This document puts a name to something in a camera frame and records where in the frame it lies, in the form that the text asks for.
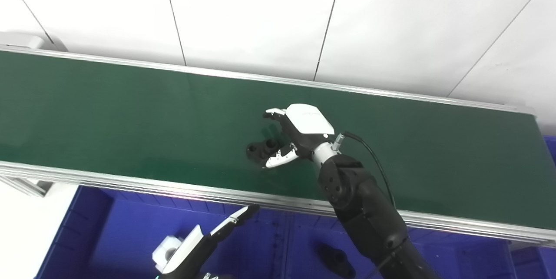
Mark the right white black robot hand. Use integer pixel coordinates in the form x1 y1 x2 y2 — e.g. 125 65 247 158
262 103 336 169

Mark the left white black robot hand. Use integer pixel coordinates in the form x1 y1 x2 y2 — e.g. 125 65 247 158
159 204 261 279

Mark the black flanged machine part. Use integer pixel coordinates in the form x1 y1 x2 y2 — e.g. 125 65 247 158
246 138 284 165

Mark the white block part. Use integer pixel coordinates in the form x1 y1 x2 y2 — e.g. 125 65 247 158
152 235 184 273

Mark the blue plastic bin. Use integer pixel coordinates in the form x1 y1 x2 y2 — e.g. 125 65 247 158
35 185 288 279
281 210 518 279

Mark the green conveyor belt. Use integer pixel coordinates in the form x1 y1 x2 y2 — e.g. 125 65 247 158
0 44 556 249

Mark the grey conveyor motor housing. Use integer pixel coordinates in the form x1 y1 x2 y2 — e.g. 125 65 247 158
0 31 68 53

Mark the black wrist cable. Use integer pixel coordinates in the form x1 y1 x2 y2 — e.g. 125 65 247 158
332 131 397 209

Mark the aluminium conveyor support bracket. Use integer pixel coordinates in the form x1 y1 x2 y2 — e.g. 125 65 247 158
0 176 53 197

